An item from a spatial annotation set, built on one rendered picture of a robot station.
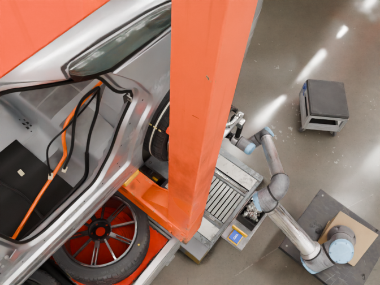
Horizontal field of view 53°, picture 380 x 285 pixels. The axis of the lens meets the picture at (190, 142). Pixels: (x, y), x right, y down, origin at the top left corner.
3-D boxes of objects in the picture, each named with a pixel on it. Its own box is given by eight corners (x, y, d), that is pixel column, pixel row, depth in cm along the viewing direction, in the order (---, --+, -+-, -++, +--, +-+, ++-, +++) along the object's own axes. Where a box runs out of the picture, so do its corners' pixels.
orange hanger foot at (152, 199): (125, 168, 274) (121, 144, 244) (182, 212, 260) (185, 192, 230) (109, 184, 267) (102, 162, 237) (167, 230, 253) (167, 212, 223)
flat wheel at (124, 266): (85, 183, 293) (79, 169, 273) (164, 214, 284) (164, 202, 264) (38, 264, 261) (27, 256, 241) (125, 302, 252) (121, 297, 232)
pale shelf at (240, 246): (254, 191, 281) (255, 190, 279) (273, 205, 277) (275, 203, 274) (220, 236, 263) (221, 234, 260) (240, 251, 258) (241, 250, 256)
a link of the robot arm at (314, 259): (337, 269, 251) (270, 192, 231) (314, 280, 257) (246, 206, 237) (332, 253, 264) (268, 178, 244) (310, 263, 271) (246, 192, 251)
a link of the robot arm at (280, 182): (287, 184, 228) (265, 121, 282) (270, 194, 232) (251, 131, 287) (297, 194, 233) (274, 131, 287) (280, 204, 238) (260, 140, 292)
